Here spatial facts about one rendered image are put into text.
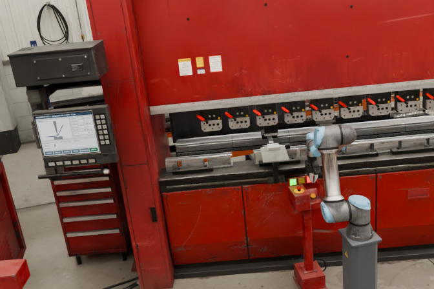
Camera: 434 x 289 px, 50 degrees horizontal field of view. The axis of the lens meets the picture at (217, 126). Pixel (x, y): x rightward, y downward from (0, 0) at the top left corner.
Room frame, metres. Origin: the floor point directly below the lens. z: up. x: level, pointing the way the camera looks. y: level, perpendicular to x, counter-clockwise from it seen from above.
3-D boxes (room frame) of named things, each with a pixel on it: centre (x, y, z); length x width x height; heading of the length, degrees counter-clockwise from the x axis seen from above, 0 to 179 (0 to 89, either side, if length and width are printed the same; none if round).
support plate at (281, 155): (3.07, -0.38, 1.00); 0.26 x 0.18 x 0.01; 177
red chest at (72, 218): (3.63, 1.09, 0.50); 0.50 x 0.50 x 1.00; 87
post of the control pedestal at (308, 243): (2.90, -0.56, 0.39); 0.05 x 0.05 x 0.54; 7
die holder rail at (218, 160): (3.24, 0.16, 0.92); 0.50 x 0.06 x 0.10; 87
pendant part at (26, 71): (2.79, 0.89, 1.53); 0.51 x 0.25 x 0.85; 86
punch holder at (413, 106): (3.17, -1.36, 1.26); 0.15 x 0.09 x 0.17; 87
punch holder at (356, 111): (3.19, -0.96, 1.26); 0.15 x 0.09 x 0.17; 87
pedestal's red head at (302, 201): (2.90, -0.56, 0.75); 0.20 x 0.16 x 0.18; 97
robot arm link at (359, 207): (2.30, -0.73, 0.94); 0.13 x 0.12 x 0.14; 89
